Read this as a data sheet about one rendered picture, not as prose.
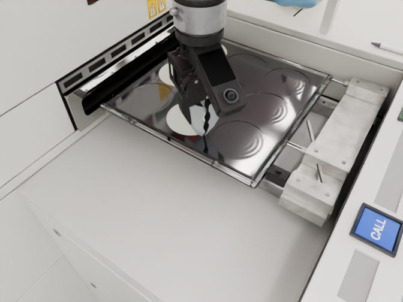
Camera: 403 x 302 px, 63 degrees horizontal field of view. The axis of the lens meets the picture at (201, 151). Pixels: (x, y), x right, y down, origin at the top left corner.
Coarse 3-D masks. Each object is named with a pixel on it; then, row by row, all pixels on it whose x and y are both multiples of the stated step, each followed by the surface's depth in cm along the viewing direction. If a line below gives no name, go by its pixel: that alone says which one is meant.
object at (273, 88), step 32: (160, 64) 78; (256, 64) 78; (288, 64) 78; (128, 96) 70; (160, 96) 70; (256, 96) 70; (288, 96) 70; (160, 128) 64; (224, 128) 64; (256, 128) 64; (224, 160) 58; (256, 160) 58
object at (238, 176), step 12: (108, 108) 67; (132, 120) 65; (156, 132) 63; (180, 144) 61; (192, 156) 60; (204, 156) 59; (216, 168) 58; (228, 168) 57; (240, 180) 56; (252, 180) 55
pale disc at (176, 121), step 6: (174, 108) 68; (168, 114) 66; (174, 114) 66; (180, 114) 66; (204, 114) 66; (168, 120) 65; (174, 120) 65; (180, 120) 65; (186, 120) 65; (204, 120) 65; (174, 126) 64; (180, 126) 64; (186, 126) 64; (180, 132) 63; (186, 132) 63; (192, 132) 63
